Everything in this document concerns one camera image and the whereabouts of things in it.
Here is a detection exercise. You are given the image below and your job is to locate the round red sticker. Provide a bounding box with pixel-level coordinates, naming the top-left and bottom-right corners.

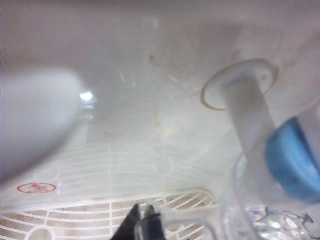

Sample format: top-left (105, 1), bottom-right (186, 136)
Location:
top-left (16, 182), bottom-right (57, 194)

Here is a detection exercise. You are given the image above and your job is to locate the blue cold water tap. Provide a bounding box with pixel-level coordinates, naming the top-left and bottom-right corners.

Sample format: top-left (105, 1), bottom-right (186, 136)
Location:
top-left (201, 58), bottom-right (320, 208)

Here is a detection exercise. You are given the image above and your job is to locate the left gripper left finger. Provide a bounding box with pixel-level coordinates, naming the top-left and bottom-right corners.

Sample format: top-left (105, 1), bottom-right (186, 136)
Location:
top-left (112, 203), bottom-right (141, 240)

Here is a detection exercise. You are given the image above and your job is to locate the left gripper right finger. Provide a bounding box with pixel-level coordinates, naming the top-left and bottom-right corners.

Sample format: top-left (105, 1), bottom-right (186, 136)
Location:
top-left (136, 205), bottom-right (167, 240)

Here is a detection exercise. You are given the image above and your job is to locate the white drip tray grille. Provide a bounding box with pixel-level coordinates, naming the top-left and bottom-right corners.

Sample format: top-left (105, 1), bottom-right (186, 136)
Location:
top-left (0, 187), bottom-right (218, 240)

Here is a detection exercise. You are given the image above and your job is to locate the white water dispenser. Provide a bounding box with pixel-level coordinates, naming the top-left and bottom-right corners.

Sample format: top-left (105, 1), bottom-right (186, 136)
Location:
top-left (0, 0), bottom-right (320, 240)

